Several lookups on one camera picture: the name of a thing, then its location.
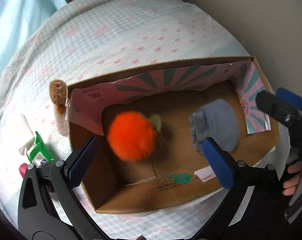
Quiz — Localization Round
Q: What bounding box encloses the pink zip pouch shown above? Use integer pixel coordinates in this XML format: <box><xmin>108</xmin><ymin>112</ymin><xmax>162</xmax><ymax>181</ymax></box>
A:
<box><xmin>19</xmin><ymin>163</ymin><xmax>28</xmax><ymax>178</ymax></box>

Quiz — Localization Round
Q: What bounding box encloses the green wet wipes pack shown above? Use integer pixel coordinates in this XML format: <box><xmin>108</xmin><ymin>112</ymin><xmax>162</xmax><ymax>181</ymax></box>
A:
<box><xmin>19</xmin><ymin>131</ymin><xmax>54</xmax><ymax>168</ymax></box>

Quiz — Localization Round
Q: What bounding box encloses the grey-blue plush roll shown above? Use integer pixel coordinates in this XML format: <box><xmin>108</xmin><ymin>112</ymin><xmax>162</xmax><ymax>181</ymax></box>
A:
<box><xmin>189</xmin><ymin>99</ymin><xmax>239</xmax><ymax>153</ymax></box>

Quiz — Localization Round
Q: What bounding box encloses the orange fluffy pompom toy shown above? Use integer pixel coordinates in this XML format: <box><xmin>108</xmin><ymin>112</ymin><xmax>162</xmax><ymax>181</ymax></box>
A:
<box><xmin>107</xmin><ymin>111</ymin><xmax>157</xmax><ymax>162</ymax></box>

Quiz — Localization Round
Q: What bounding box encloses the person's hand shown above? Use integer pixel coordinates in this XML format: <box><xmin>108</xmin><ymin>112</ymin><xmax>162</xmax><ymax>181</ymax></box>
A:
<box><xmin>282</xmin><ymin>161</ymin><xmax>302</xmax><ymax>196</ymax></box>

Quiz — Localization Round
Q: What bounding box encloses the brown cardboard box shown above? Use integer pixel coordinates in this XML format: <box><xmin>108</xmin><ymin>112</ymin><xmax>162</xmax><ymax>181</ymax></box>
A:
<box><xmin>66</xmin><ymin>56</ymin><xmax>280</xmax><ymax>214</ymax></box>

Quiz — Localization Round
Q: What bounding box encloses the brown plush toy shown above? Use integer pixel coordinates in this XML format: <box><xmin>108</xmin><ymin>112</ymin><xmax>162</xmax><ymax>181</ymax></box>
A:
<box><xmin>49</xmin><ymin>79</ymin><xmax>69</xmax><ymax>137</ymax></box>

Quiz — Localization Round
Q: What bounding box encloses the light blue sheer curtain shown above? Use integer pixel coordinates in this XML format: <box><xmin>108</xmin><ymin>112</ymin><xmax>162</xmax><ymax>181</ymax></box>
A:
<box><xmin>0</xmin><ymin>0</ymin><xmax>66</xmax><ymax>76</ymax></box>

